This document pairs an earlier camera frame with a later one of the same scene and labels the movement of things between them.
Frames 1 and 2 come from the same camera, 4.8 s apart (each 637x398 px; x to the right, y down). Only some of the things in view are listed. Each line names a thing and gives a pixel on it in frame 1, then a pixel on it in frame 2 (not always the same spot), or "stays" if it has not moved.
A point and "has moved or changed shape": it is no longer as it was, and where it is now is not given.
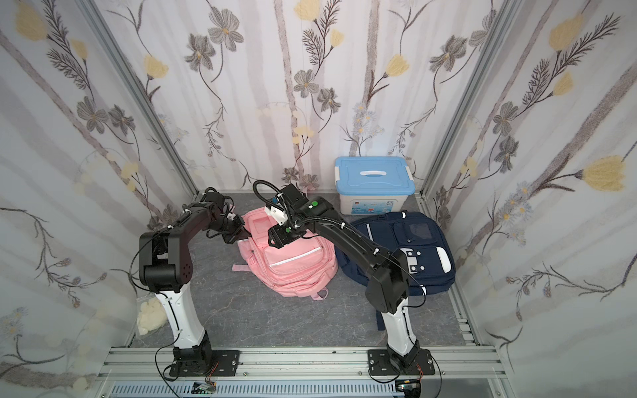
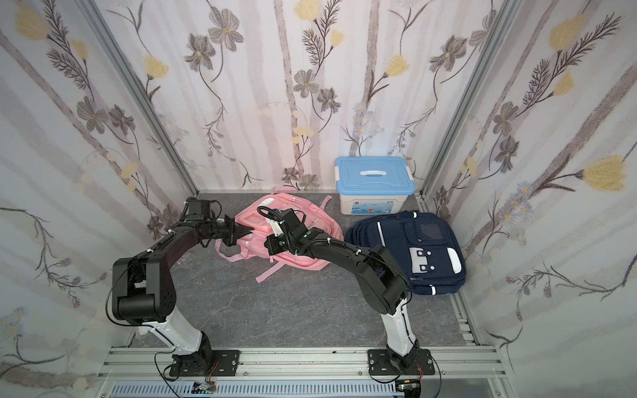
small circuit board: [201, 387] stays
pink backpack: [301, 267] has moved or changed shape
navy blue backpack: [419, 236] has moved or changed shape
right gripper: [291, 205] to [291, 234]
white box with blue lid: [373, 185] stays
